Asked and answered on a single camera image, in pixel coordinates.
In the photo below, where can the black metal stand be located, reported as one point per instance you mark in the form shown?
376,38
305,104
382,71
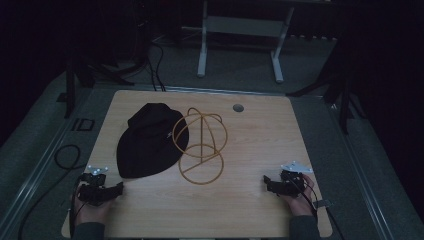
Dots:
345,100
70,93

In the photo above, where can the black rectangular floor frame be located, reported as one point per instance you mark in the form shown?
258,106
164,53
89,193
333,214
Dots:
75,124

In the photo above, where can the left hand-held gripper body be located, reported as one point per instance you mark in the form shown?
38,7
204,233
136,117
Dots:
93,193

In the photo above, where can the person's left hand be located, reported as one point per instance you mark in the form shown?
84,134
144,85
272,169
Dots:
90,213

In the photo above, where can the metal floor rail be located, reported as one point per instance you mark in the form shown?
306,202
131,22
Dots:
36,173
363,173

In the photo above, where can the person's right hand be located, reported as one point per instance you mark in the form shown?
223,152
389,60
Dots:
301,206

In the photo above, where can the white metal stand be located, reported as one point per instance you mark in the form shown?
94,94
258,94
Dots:
240,26

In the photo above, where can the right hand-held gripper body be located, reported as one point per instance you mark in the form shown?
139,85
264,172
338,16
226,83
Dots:
290,186

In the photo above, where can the black bucket hat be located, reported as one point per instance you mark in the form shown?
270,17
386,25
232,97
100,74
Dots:
150,143

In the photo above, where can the grey round table grommet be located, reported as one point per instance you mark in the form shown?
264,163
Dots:
238,108

